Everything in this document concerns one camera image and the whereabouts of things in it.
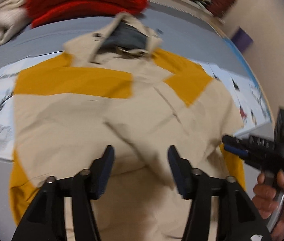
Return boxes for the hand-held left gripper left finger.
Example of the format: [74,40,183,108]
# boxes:
[12,145,115,241]

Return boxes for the person's right hand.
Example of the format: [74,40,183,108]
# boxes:
[252,170,284,241]

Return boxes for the purple box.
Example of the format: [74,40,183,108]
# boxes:
[232,28,254,53]

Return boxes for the cream knit cloth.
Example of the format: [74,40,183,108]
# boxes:
[0,0,36,56]

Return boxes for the dark red cloth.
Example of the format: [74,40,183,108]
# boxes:
[208,0,238,18]

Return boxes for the beige and yellow jacket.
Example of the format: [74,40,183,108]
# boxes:
[9,12,248,241]

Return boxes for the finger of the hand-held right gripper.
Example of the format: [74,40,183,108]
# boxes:
[223,143,250,160]
[221,135,251,146]

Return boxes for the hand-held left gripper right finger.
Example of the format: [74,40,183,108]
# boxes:
[168,145,273,241]

